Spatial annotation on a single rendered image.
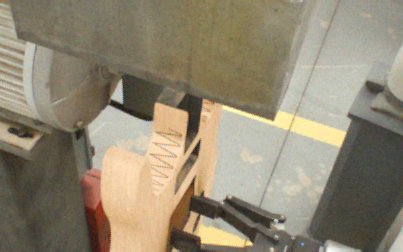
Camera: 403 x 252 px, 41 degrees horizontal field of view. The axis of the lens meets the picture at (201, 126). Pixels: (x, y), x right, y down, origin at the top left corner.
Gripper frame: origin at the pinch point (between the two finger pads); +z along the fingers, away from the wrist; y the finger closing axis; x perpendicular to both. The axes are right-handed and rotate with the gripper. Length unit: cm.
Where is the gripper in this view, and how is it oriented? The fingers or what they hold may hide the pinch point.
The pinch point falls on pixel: (182, 218)
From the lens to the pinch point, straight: 82.1
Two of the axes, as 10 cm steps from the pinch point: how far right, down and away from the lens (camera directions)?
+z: -9.3, -3.1, 2.1
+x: 1.2, -7.8, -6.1
